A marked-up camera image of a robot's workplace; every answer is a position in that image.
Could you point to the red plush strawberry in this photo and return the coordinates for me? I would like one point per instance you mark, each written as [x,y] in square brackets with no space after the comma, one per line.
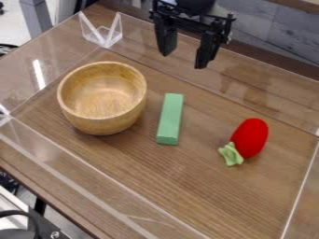
[247,142]

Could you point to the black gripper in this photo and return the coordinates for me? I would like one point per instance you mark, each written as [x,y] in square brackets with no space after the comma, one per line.
[193,16]

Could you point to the clear acrylic tray wall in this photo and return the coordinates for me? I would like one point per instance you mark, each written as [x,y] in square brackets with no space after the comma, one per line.
[122,186]

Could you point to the brown wooden bowl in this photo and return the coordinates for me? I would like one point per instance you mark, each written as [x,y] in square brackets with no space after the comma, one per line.
[101,97]

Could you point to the grey metal post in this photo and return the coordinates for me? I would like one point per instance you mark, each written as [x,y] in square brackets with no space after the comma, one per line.
[36,16]

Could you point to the clear acrylic corner bracket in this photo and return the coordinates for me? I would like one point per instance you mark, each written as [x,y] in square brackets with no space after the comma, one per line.
[102,36]

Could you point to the green foam stick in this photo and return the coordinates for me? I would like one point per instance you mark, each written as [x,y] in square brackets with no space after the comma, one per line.
[169,119]

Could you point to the black clamp with bolt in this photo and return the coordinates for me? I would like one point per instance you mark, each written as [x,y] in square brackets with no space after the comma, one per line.
[40,230]

